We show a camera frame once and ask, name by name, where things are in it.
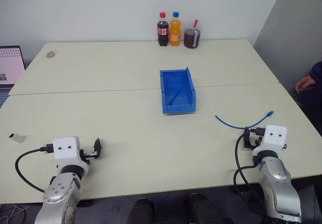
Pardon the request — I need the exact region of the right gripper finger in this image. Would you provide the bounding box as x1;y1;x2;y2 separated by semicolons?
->
243;132;253;150

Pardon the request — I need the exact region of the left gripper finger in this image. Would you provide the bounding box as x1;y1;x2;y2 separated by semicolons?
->
92;137;103;160

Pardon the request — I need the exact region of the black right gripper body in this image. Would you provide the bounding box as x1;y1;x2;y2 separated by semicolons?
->
249;134;265;151

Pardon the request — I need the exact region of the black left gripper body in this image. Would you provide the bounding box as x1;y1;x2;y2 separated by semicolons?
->
79;147;98;164

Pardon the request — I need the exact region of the small white adapter block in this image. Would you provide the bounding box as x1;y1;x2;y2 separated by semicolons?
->
8;132;25;144

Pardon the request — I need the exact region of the person's bare hand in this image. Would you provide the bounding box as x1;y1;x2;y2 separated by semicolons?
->
295;75;317;94

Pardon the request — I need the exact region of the person's dark trouser leg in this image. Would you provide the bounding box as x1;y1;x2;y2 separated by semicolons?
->
295;82;322;135

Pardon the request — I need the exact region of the dark rounded shape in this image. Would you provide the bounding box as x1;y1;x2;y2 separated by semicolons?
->
183;193;228;224
125;197;155;224

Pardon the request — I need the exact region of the blue plastic bin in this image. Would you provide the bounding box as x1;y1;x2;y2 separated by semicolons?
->
158;69;197;115

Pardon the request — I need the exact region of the person's dark blue sleeve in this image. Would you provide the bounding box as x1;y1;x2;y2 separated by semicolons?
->
310;60;322;83

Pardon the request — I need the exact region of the clear jar of dark liquid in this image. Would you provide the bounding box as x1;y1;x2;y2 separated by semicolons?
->
183;27;203;49

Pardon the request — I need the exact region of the open laptop with pink screen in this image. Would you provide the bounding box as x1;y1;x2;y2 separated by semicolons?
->
0;45;26;109

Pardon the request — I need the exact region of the orange soda bottle, blue cap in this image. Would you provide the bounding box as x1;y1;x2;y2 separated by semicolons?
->
169;11;182;47

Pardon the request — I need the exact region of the cola bottle with red cap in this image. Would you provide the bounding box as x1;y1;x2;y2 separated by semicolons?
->
156;12;170;47

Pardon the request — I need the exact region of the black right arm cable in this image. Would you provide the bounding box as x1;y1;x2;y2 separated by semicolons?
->
232;126;271;224

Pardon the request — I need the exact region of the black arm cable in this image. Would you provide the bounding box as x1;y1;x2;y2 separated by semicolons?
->
232;126;271;224
14;144;54;193

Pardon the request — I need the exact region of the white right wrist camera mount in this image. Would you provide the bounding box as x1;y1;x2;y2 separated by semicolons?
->
253;124;288;160

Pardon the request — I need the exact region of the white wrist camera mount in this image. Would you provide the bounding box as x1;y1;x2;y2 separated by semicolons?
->
52;136;89;171
253;124;288;160

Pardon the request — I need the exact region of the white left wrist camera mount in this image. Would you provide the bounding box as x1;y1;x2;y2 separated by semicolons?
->
52;136;89;171

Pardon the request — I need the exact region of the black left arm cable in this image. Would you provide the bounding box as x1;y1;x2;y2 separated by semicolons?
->
14;144;54;193

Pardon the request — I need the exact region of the thin dark blue cable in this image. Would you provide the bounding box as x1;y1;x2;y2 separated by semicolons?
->
171;66;190;106

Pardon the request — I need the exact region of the thin white floor cable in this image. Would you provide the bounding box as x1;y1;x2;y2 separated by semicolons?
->
0;203;32;224

